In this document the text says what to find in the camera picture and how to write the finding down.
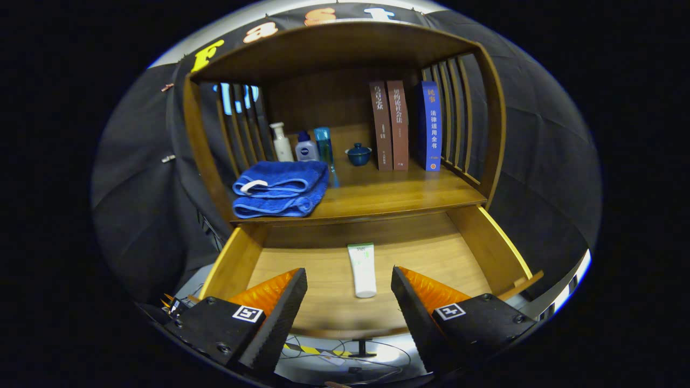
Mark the wooden countertop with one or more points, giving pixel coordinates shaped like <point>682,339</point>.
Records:
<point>388,188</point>

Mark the white bottle with blue cap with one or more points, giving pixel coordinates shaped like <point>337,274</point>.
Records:
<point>306,152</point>

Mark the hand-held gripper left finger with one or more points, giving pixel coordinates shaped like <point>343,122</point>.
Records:
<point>277,328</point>

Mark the reddish brown book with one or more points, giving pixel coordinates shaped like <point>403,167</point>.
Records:
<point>400,129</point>

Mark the white pump bottle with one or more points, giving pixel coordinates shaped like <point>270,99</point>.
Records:
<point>282,148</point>

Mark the blue folded towel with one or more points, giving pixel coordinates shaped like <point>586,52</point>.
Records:
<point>285,178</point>

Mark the black backdrop cloth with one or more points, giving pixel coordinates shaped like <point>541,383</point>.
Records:
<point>539,161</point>

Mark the blue book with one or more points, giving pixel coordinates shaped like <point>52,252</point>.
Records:
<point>431,129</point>

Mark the teal transparent bottle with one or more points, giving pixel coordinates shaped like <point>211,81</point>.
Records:
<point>323,145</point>

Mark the white cosmetic tube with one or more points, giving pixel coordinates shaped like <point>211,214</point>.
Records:
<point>364,275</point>

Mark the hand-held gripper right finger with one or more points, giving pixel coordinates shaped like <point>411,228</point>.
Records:
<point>420,328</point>

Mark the wooden cabinet with shelf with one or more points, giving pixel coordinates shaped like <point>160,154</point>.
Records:
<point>323,54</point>

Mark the yellow black striped floor tape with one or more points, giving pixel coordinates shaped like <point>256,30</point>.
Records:
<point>312,350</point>

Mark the wooden drawer with black knob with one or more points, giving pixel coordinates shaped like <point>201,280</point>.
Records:
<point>323,269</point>

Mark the dark brown book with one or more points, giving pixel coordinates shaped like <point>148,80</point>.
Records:
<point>381,129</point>

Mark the blue lidded teacup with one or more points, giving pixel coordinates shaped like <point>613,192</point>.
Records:
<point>358,156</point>

